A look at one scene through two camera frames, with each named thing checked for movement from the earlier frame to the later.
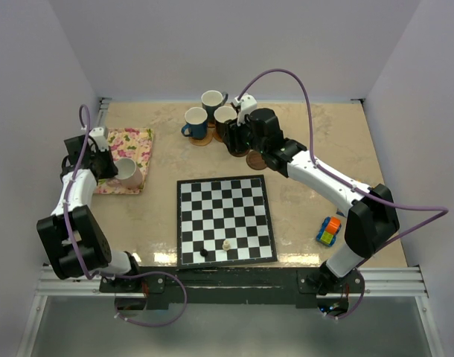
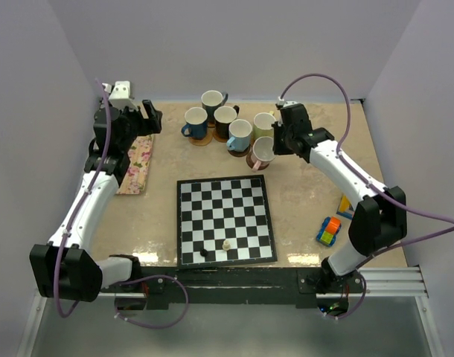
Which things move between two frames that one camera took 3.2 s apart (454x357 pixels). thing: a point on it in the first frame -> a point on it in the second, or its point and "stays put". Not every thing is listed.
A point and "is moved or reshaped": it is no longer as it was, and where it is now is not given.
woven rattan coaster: x=204 y=141 stays put
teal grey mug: x=212 y=100 stays put
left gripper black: x=112 y=170 -> x=153 y=125
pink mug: x=129 y=175 is moved or reshaped
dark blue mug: x=196 y=118 stays put
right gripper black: x=233 y=132 -> x=278 y=126
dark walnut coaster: x=239 y=154 stays put
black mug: x=221 y=115 stays put
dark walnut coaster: x=255 y=161 stays put
